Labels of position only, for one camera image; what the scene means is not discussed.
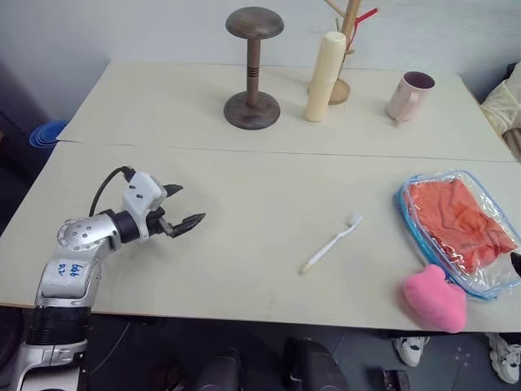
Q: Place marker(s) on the light wooden branch rack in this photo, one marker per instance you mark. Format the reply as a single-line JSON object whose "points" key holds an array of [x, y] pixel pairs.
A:
{"points": [[341, 91]]}

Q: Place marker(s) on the pink mug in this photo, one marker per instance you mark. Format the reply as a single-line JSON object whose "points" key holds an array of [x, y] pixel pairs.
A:
{"points": [[403, 102]]}

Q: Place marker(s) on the dark wooden hat stand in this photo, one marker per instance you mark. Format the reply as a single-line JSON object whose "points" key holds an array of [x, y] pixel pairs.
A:
{"points": [[252, 110]]}

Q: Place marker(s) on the pink heart plush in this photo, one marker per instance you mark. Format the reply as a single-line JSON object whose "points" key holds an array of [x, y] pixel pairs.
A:
{"points": [[437, 301]]}

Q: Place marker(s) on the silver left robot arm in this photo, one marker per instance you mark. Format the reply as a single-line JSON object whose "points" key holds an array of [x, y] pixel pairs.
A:
{"points": [[69, 260]]}

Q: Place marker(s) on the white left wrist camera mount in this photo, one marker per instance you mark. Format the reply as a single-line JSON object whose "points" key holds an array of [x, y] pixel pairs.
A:
{"points": [[142, 191]]}

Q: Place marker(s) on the blue stacked bowls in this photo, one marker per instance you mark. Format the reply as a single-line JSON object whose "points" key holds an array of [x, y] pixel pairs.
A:
{"points": [[46, 134]]}

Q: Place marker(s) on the cream garment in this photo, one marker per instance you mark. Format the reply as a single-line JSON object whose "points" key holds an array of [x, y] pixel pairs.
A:
{"points": [[502, 106]]}

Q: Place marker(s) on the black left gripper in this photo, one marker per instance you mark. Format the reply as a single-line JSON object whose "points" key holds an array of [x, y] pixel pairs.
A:
{"points": [[156, 222]]}

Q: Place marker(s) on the clear pouch with orange cloth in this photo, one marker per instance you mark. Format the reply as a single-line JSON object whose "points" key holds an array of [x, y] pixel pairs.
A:
{"points": [[488, 281]]}

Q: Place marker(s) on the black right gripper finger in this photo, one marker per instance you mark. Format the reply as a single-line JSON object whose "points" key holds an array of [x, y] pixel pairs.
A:
{"points": [[517, 262]]}

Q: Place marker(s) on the dark rounded shape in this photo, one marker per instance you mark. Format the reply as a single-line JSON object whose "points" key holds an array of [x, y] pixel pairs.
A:
{"points": [[311, 366], [220, 372]]}

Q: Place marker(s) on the cream toothbrush travel case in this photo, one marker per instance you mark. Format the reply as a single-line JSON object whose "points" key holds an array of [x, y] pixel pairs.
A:
{"points": [[323, 77]]}

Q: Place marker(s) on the white toothbrush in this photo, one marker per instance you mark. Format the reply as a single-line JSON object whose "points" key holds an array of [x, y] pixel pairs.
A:
{"points": [[331, 244]]}

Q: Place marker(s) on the white black sneaker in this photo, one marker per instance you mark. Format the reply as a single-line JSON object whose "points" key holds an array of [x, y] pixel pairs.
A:
{"points": [[410, 348], [504, 356]]}

